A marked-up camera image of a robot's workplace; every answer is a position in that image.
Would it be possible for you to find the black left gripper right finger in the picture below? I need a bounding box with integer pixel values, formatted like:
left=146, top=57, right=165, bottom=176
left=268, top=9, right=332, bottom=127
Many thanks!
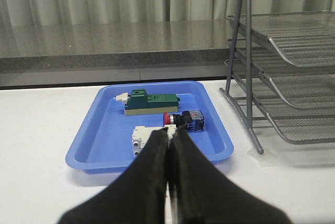
left=169, top=128, right=291, bottom=223

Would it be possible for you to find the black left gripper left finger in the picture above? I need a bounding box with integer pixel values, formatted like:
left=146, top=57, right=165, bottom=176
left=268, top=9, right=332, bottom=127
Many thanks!
left=58, top=128, right=169, bottom=223

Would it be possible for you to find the red emergency stop button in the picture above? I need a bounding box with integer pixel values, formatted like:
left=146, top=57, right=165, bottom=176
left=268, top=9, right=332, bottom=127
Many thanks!
left=163, top=110, right=205, bottom=132

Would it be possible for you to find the mesh rack tray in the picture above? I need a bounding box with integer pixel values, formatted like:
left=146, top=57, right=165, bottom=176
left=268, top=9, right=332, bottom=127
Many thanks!
left=224, top=59, right=335, bottom=145
left=225, top=10, right=335, bottom=68
left=232, top=39, right=334, bottom=109

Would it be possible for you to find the white circuit breaker block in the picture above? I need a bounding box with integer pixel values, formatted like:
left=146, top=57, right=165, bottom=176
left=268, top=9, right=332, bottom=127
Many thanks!
left=132, top=125, right=177, bottom=158

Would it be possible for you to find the dark stone counter ledge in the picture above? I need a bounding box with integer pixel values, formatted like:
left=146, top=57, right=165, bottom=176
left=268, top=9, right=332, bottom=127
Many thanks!
left=1, top=19, right=231, bottom=88

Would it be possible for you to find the green beige switch block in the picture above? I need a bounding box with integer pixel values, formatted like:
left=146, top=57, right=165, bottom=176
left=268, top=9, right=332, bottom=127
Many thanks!
left=116, top=89, right=180, bottom=116

